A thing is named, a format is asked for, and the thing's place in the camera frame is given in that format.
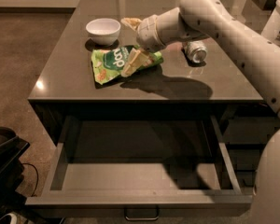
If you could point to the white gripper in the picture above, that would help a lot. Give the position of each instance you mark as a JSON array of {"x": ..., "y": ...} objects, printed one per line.
[{"x": 146, "y": 33}]

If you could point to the green rice chip bag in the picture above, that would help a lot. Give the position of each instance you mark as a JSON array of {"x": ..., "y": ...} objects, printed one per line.
[{"x": 107, "y": 64}]

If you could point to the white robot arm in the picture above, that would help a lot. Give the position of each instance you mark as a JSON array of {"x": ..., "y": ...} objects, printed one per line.
[{"x": 256, "y": 57}]

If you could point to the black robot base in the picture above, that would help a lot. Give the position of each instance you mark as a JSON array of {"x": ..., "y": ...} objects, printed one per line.
[{"x": 11, "y": 149}]

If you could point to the open grey top drawer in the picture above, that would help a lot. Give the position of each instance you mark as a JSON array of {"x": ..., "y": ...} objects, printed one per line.
[{"x": 182, "y": 167}]

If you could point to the lower right drawer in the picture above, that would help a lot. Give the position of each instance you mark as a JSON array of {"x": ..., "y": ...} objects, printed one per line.
[{"x": 244, "y": 159}]

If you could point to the white ceramic bowl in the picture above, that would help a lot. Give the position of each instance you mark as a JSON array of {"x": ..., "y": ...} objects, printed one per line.
[{"x": 104, "y": 31}]

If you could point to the grey cabinet counter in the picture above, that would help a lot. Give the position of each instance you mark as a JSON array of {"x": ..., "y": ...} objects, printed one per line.
[{"x": 173, "y": 89}]

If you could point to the green white soda can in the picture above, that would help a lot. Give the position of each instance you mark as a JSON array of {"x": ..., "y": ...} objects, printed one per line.
[{"x": 196, "y": 51}]

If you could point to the dark metal drawer handle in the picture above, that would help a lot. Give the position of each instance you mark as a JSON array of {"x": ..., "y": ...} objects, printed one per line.
[{"x": 141, "y": 214}]

